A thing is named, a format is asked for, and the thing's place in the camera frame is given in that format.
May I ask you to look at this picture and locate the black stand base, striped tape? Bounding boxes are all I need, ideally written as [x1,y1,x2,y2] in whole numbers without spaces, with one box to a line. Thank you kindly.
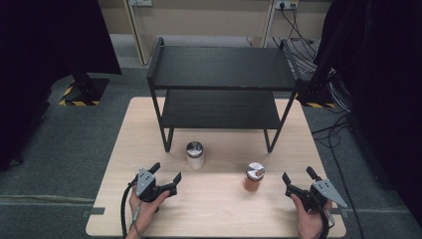
[58,73,110,108]
[296,91,336,110]

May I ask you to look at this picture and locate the floor cable bundle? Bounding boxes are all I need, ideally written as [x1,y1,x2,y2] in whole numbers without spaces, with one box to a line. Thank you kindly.
[272,35,367,239]

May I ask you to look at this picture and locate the black two-tier shelf rack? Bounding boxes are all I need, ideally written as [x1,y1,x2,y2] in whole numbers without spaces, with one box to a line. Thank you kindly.
[146,36,304,154]

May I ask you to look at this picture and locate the black power cables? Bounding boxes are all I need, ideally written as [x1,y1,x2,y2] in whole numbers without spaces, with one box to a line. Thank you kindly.
[279,3,321,54]

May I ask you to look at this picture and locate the orange jar with silver lid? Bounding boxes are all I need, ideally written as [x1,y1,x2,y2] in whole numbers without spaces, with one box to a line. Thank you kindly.
[243,161,266,193]

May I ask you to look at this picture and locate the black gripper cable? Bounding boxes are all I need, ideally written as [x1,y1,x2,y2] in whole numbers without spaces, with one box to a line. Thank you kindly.
[119,178,139,239]
[317,204,336,239]

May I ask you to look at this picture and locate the white jar with silver lid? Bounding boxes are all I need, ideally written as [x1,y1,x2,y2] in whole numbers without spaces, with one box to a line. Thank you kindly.
[185,140,205,171]

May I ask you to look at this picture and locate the person's left hand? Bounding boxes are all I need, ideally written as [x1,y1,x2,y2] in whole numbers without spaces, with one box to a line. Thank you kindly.
[127,185,172,238]

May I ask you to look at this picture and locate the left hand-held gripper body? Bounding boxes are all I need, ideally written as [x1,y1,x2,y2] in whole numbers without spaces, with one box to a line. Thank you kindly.
[134,167,171,204]

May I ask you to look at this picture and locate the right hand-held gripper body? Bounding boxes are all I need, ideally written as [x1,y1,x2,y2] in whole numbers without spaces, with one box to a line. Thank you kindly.
[285,178,348,214]

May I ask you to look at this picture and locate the grey plug with cable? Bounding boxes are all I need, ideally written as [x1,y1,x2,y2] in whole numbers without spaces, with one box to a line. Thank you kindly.
[131,202,142,237]

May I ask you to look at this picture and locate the person's right hand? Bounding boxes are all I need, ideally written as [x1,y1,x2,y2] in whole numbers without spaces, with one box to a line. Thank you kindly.
[291,194,334,239]

